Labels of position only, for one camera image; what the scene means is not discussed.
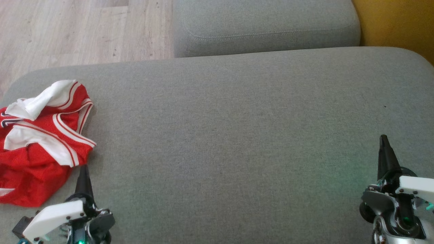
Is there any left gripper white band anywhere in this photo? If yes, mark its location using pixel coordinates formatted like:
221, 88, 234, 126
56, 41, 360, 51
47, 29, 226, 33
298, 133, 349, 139
22, 165, 116, 244

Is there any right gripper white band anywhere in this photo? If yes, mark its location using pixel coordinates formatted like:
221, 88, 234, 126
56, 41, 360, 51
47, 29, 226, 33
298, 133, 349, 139
359, 135, 434, 238

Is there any red jersey with white trim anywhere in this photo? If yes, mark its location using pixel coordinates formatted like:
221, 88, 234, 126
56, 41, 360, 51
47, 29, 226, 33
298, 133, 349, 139
0, 83, 97, 208

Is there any large grey sofa seat cushion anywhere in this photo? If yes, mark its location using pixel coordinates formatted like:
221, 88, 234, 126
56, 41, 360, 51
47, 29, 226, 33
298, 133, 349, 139
0, 47, 434, 244

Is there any grey sofa back cushion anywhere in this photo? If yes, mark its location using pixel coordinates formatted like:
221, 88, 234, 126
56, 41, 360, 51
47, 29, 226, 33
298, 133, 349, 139
174, 0, 361, 58

